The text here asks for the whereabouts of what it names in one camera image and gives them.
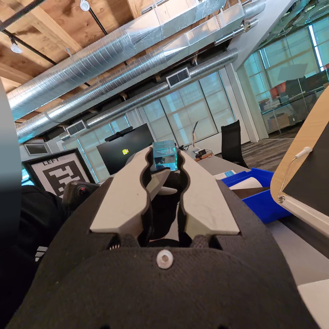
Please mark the black video bar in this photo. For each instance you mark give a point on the black video bar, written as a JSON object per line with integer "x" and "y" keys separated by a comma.
{"x": 118, "y": 133}

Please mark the black power adapter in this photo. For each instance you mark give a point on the black power adapter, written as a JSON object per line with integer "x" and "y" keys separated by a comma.
{"x": 201, "y": 153}

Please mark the blue storage bin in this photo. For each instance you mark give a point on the blue storage bin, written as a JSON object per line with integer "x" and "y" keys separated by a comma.
{"x": 262, "y": 208}

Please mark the narrow spiral duct with grille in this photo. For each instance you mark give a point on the narrow spiral duct with grille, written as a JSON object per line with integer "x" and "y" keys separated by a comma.
{"x": 128, "y": 105}

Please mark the orange-hood 3D printer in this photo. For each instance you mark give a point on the orange-hood 3D printer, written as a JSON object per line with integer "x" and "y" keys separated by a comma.
{"x": 277, "y": 90}

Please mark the black office chair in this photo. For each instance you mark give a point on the black office chair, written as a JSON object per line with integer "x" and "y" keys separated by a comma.
{"x": 232, "y": 144}

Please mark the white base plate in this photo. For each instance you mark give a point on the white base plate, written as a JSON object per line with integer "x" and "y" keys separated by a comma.
{"x": 318, "y": 303}

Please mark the person's left hand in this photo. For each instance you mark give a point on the person's left hand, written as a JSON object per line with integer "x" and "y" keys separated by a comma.
{"x": 164, "y": 213}

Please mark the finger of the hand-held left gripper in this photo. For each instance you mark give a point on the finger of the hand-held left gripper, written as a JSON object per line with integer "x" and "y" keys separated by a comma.
{"x": 156, "y": 181}
{"x": 168, "y": 191}

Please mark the black and white marker board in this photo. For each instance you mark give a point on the black and white marker board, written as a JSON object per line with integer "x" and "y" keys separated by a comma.
{"x": 59, "y": 169}

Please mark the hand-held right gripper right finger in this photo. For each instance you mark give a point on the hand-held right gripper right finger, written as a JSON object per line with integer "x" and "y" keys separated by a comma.
{"x": 208, "y": 205}

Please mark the wide spiral ceiling duct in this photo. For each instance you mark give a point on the wide spiral ceiling duct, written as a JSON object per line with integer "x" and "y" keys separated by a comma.
{"x": 77, "y": 69}

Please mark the white plastic peg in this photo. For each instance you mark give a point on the white plastic peg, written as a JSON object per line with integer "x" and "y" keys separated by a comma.
{"x": 303, "y": 152}

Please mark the clear teal cube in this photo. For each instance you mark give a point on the clear teal cube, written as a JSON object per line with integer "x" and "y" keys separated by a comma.
{"x": 165, "y": 155}

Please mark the white bracket bar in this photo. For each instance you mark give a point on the white bracket bar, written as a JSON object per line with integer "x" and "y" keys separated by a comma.
{"x": 305, "y": 210}

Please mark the white roll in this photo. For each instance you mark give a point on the white roll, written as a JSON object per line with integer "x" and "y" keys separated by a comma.
{"x": 246, "y": 183}

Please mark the black board with wooden edge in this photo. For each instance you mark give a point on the black board with wooden edge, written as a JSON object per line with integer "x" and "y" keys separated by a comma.
{"x": 308, "y": 174}

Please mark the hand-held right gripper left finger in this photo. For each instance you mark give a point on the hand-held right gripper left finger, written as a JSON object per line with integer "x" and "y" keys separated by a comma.
{"x": 120, "y": 203}

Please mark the white track spotlight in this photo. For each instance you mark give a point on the white track spotlight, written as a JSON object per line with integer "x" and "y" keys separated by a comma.
{"x": 16, "y": 47}
{"x": 84, "y": 4}

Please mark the white paper sheet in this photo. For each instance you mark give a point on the white paper sheet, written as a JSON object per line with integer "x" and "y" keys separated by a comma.
{"x": 225, "y": 174}

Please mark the dark brown sheet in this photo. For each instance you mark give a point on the dark brown sheet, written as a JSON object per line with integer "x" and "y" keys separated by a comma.
{"x": 254, "y": 192}

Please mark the black wall monitor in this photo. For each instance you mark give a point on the black wall monitor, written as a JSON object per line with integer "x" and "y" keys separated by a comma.
{"x": 115, "y": 156}

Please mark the medium spiral ceiling duct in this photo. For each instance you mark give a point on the medium spiral ceiling duct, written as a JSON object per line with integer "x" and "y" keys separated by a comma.
{"x": 102, "y": 87}

